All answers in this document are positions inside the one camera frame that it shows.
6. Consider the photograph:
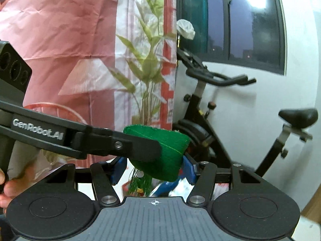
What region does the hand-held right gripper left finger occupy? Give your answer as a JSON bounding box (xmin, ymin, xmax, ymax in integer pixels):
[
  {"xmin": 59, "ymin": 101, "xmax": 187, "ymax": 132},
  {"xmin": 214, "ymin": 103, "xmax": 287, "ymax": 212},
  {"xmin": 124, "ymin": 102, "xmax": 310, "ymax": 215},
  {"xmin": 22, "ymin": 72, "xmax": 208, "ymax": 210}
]
[{"xmin": 44, "ymin": 156, "xmax": 128, "ymax": 207}]

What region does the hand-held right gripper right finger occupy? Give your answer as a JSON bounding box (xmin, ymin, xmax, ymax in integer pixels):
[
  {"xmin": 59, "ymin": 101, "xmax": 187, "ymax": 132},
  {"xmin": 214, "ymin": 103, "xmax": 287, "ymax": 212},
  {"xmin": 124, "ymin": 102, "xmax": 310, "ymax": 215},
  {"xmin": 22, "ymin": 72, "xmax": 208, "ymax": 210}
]
[{"xmin": 183, "ymin": 155, "xmax": 262, "ymax": 207}]

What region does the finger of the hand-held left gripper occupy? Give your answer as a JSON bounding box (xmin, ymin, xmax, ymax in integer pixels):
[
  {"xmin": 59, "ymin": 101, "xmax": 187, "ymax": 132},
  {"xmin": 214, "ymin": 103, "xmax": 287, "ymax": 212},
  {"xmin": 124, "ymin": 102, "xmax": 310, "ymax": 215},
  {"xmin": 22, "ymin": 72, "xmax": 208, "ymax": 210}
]
[{"xmin": 73, "ymin": 126, "xmax": 162, "ymax": 162}]

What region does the green felt cloth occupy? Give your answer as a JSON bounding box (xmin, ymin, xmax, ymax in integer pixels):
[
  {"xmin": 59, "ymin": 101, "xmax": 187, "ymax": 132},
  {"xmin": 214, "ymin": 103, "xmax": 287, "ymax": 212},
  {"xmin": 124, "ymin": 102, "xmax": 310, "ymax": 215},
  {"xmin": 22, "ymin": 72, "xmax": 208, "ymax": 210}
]
[{"xmin": 123, "ymin": 125, "xmax": 190, "ymax": 197}]

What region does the person's left hand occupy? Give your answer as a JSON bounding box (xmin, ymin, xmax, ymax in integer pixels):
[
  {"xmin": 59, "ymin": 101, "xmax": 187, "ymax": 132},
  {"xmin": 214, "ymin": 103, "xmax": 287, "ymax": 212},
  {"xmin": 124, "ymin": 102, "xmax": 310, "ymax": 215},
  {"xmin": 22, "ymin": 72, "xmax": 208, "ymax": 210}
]
[{"xmin": 0, "ymin": 164, "xmax": 33, "ymax": 209}]

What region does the blue cloth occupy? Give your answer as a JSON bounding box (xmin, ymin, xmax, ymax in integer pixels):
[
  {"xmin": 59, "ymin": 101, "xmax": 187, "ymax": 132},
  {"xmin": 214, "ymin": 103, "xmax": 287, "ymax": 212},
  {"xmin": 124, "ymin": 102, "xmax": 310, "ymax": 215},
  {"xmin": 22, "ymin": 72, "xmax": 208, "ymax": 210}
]
[{"xmin": 150, "ymin": 179, "xmax": 187, "ymax": 197}]

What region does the black exercise bike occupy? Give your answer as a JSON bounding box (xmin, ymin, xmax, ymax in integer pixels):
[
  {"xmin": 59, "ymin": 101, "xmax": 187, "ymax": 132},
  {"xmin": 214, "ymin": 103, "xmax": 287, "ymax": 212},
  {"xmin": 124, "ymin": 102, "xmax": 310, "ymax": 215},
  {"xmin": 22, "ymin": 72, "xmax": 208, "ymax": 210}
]
[{"xmin": 173, "ymin": 48, "xmax": 319, "ymax": 181}]

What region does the bamboo print curtain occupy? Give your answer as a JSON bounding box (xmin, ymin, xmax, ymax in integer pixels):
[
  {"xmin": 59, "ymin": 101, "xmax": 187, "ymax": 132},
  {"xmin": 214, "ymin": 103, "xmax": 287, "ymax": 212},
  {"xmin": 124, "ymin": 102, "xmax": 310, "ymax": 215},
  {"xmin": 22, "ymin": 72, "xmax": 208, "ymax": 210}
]
[{"xmin": 108, "ymin": 0, "xmax": 180, "ymax": 131}]

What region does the pink curtain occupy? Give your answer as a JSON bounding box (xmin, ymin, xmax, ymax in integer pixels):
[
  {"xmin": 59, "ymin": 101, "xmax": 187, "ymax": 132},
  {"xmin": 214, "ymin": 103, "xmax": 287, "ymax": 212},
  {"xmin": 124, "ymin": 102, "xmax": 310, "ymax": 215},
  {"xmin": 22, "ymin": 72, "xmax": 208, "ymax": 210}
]
[{"xmin": 0, "ymin": 0, "xmax": 121, "ymax": 168}]

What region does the white plastic bag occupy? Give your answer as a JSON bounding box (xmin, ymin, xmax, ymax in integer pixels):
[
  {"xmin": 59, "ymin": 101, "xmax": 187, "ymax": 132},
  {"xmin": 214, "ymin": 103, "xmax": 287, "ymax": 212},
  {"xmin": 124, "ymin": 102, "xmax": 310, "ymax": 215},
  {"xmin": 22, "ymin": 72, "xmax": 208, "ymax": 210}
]
[{"xmin": 176, "ymin": 19, "xmax": 196, "ymax": 41}]

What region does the white printed blanket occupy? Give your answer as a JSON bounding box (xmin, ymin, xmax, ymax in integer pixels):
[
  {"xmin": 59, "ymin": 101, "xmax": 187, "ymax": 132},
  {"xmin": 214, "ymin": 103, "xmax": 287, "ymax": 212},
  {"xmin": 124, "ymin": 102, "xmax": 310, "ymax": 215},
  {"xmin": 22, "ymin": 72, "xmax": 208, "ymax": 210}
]
[{"xmin": 292, "ymin": 216, "xmax": 321, "ymax": 241}]

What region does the dark framed window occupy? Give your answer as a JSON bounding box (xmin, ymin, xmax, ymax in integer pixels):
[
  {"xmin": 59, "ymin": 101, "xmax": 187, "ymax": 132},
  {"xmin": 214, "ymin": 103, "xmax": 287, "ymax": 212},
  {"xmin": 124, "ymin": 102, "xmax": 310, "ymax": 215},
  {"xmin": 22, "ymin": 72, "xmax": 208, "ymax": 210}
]
[{"xmin": 177, "ymin": 0, "xmax": 287, "ymax": 76}]

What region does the red wire chair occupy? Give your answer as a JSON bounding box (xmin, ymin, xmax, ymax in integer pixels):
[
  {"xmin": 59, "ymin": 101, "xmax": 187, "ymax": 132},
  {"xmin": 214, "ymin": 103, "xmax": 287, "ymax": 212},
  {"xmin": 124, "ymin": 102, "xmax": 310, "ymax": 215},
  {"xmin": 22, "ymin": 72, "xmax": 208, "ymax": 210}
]
[{"xmin": 24, "ymin": 102, "xmax": 88, "ymax": 125}]

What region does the wooden door frame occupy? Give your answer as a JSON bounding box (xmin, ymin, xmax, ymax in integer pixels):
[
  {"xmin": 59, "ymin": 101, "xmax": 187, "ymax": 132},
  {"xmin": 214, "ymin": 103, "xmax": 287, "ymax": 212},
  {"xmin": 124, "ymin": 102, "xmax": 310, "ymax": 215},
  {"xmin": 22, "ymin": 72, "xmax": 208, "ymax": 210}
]
[{"xmin": 300, "ymin": 188, "xmax": 321, "ymax": 224}]

